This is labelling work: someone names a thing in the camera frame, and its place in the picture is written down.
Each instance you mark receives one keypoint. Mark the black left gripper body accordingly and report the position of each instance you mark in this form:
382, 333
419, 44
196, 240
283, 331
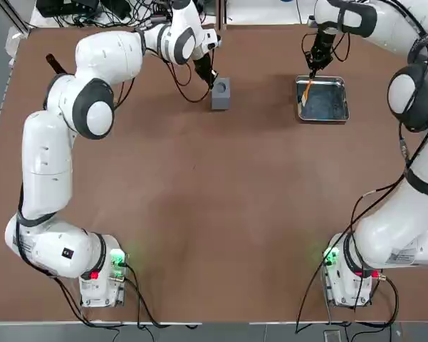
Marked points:
203, 67

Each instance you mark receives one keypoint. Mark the dark brown glass bottle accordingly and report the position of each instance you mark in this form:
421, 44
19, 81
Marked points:
55, 64

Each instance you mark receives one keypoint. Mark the shiny metal tray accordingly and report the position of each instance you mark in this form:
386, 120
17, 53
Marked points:
327, 103

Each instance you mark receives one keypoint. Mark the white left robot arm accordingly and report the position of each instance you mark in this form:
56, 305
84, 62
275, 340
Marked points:
46, 167

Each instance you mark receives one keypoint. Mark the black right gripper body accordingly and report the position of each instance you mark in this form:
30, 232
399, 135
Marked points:
320, 53

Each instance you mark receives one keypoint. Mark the aluminium camera post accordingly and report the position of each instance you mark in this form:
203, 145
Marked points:
221, 12

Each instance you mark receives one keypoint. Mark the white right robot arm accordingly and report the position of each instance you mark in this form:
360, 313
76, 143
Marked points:
395, 235

